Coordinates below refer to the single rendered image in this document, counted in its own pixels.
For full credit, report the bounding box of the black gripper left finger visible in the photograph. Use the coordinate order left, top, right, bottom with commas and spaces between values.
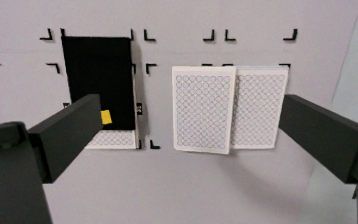
0, 94, 103, 224

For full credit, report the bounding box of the black plate lid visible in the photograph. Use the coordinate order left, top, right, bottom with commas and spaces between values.
60, 36, 136, 130

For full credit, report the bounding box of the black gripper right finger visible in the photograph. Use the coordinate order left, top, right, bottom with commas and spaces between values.
278, 94, 358, 224

